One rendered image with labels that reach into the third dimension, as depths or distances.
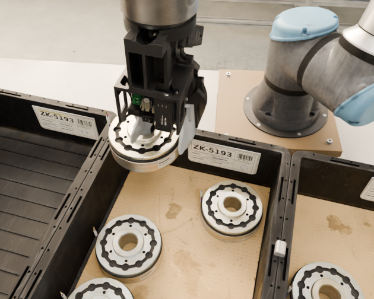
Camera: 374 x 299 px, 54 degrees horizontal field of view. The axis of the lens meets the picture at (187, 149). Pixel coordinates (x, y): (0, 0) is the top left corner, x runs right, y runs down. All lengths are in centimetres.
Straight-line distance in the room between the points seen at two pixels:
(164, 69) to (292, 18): 41
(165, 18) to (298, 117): 52
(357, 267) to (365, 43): 35
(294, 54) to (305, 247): 34
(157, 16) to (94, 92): 74
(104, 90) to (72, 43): 152
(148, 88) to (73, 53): 211
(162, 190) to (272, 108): 31
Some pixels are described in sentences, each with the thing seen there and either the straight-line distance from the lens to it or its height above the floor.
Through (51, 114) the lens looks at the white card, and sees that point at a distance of 73.
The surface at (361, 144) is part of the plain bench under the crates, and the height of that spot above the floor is 70.
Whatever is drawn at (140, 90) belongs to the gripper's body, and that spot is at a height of 114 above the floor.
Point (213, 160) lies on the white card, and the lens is 66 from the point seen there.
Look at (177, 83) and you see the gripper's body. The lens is 39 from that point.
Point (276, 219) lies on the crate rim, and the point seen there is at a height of 93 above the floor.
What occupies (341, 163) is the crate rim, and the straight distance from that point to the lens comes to 63.
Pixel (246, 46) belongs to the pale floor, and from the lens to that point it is 246.
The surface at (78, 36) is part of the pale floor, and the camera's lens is 262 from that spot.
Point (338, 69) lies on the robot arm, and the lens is 66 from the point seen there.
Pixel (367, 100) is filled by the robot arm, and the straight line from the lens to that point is 64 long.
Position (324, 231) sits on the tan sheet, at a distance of 67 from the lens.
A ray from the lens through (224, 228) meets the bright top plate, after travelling 60.
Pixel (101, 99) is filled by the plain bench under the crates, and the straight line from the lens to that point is 105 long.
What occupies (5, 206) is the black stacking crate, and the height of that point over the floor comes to 83.
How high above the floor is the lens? 139
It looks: 51 degrees down
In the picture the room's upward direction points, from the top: straight up
